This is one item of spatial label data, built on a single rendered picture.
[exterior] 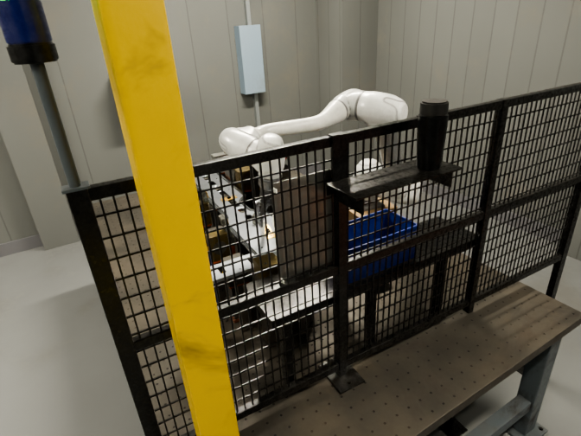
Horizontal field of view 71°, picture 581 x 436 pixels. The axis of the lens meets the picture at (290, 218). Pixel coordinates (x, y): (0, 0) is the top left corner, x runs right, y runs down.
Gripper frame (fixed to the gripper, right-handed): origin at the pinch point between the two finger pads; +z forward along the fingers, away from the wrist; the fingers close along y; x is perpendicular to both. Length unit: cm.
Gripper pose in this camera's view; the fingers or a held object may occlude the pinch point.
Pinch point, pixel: (268, 225)
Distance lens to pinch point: 171.2
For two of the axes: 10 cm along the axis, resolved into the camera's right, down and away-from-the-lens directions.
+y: -8.8, 2.6, -3.9
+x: 4.6, 5.9, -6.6
